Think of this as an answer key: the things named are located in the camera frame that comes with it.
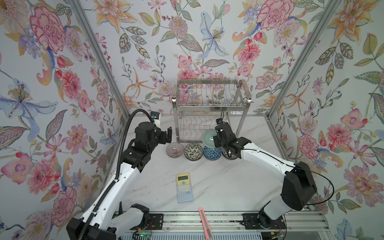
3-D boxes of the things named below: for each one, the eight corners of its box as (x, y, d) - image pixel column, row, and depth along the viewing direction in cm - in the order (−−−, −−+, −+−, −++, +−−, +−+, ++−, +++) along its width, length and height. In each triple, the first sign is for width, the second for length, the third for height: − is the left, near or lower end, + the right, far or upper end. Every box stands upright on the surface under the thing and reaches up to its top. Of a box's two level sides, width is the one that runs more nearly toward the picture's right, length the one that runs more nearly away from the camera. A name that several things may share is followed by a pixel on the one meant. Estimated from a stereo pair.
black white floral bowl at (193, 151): (184, 160, 95) (183, 156, 92) (184, 147, 102) (184, 143, 98) (202, 160, 95) (202, 156, 92) (201, 147, 102) (202, 143, 98)
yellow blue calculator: (177, 203, 82) (177, 202, 80) (175, 175, 92) (175, 173, 90) (193, 201, 82) (193, 200, 81) (189, 173, 93) (189, 171, 91)
